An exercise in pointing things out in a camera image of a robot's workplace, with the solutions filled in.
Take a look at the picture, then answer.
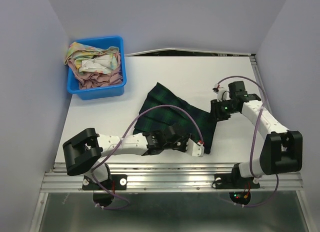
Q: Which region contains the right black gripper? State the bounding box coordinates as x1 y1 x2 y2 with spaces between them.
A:
205 98 238 123

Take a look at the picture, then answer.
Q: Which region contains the green plaid skirt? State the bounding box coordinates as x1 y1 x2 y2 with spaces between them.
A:
133 83 217 154

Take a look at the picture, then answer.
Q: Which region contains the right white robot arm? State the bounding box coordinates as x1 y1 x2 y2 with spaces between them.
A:
210 81 303 189

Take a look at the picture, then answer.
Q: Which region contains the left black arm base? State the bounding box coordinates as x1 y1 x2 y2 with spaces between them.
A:
82 174 128 191

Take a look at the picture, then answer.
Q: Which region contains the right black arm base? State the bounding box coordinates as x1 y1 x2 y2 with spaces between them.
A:
211 173 260 191

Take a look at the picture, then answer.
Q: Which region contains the blue plastic bin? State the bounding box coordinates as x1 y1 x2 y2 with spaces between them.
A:
64 36 127 100

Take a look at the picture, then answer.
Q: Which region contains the dusty pink skirt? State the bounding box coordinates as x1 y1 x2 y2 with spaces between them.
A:
72 54 123 89

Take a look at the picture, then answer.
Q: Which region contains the pastel floral skirt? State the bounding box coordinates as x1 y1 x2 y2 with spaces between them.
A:
64 42 121 75

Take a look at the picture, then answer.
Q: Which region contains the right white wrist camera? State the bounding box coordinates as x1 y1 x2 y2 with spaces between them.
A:
213 84 229 102

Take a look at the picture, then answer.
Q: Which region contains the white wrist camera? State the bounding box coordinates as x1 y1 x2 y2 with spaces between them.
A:
186 138 205 157
213 84 229 102

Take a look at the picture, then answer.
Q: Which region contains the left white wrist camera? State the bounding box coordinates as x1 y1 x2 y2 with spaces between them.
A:
186 138 205 157

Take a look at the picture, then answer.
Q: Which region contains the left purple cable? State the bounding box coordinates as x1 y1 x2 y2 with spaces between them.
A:
91 104 205 210

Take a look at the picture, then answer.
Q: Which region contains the aluminium rail frame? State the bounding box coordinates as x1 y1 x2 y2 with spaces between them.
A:
30 55 315 231

